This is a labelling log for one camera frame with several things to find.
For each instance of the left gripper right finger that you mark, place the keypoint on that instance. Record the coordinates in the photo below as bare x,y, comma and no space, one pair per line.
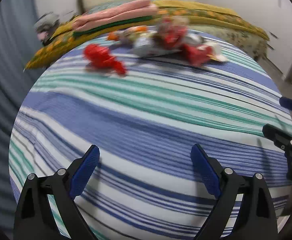
256,217

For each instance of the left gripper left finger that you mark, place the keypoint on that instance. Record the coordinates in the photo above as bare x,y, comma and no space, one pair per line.
34,217

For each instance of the red white paper box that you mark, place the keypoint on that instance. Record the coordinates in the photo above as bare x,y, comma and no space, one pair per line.
216,52

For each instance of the long red snack wrapper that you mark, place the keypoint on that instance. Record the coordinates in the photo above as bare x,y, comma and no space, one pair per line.
196,56

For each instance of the orange white snack wrapper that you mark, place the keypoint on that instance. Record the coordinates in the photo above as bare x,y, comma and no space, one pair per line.
128,35

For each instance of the crushed red soda can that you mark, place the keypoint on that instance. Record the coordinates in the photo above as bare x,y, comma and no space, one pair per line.
170,31

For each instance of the striped blue green tablecloth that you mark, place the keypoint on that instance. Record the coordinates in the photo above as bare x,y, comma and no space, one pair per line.
145,125

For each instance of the white wardrobe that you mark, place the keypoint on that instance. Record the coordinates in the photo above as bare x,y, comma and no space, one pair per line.
275,18

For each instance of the mustard yellow blanket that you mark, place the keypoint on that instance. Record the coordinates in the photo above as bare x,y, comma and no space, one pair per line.
220,22

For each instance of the blue-grey curtain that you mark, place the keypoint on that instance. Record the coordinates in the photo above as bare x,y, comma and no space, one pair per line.
18,43

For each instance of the pile of clothes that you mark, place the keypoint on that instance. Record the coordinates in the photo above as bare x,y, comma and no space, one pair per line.
46,26

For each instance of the bed with floral sheet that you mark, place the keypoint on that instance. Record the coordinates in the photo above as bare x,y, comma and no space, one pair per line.
220,22

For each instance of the folded pink blanket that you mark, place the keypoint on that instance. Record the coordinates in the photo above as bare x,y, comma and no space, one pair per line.
116,15

